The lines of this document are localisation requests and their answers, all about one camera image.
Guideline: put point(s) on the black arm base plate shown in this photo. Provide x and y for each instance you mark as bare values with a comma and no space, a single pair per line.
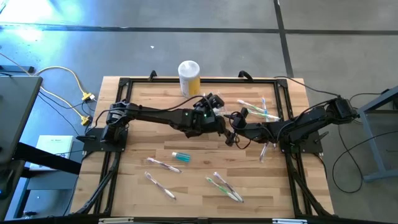
93,144
311,146

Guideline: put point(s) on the grey desk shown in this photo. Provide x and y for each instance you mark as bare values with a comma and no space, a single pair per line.
15,118

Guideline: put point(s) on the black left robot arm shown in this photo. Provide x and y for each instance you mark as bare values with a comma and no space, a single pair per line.
155,115

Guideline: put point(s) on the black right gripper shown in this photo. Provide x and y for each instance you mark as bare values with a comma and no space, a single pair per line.
241,123

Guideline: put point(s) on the white canister yellow label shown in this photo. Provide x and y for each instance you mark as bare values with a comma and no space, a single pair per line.
189,77

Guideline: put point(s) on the grey metal cart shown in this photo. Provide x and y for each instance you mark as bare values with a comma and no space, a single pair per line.
377,100

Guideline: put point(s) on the green toothbrush in wrapper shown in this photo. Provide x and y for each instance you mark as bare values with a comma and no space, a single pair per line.
264,115
250,105

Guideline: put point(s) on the white paper booklet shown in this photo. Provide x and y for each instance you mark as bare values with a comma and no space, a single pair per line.
51,143

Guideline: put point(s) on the white bracket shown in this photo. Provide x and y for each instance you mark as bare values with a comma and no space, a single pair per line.
115,220
289,221

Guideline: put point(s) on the pile of packaged toothbrushes right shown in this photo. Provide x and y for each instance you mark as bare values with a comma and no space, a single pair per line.
222,188

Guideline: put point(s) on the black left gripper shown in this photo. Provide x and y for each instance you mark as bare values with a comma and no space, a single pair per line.
217,124

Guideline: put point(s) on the blue toothbrush in wrapper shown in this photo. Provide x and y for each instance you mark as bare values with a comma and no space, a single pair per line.
264,104

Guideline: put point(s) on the black metal beam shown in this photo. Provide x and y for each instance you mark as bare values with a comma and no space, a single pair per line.
46,157

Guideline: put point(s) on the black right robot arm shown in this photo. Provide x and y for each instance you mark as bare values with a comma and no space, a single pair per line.
298,124

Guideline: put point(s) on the teal mouthwash bottle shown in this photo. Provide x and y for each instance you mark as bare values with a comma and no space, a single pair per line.
182,157

